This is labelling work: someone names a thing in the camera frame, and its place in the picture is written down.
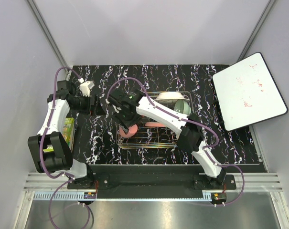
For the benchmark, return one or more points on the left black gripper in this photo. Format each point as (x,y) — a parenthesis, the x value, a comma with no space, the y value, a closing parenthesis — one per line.
(95,109)

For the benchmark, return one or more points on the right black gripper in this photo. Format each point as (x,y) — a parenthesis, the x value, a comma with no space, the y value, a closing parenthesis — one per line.
(125,125)

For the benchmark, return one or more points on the pink plastic cup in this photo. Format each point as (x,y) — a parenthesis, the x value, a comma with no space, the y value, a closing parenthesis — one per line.
(131,131)

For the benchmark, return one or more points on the pink cream floral plate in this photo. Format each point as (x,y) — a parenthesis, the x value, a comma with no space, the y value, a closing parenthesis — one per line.
(156,124)

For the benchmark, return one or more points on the white grey rimmed plate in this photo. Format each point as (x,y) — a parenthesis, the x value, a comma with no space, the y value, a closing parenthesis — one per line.
(174,96)

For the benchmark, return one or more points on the pale green bowl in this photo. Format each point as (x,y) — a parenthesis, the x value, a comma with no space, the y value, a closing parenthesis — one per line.
(181,106)

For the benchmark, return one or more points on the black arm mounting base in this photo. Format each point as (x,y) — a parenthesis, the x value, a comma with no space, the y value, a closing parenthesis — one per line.
(111,176)

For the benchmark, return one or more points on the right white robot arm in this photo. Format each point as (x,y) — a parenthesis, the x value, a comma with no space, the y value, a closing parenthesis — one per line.
(131,107)

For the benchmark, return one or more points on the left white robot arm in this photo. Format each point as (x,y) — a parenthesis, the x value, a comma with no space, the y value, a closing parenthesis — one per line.
(60,159)

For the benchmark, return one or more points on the green treehouse book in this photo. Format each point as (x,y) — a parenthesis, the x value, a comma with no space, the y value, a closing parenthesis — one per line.
(66,126)

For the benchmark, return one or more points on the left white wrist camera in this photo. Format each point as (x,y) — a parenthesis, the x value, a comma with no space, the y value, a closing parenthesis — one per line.
(85,88)

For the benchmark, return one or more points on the metal wire dish rack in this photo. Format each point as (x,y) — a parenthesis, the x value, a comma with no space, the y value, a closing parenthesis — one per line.
(148,135)

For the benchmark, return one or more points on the white whiteboard black frame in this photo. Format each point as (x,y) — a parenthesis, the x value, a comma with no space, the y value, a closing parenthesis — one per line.
(247,93)

